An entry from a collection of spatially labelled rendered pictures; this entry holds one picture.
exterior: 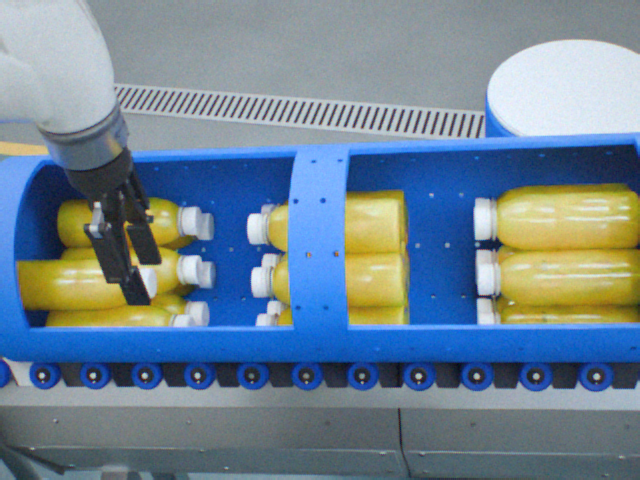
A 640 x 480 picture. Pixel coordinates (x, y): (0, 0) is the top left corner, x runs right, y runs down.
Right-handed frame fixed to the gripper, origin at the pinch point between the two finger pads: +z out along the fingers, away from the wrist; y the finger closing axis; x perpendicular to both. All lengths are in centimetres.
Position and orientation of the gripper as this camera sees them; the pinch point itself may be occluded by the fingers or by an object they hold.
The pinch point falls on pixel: (139, 267)
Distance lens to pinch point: 116.8
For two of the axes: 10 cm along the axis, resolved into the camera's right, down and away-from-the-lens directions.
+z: 1.2, 6.8, 7.3
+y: 0.9, -7.4, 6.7
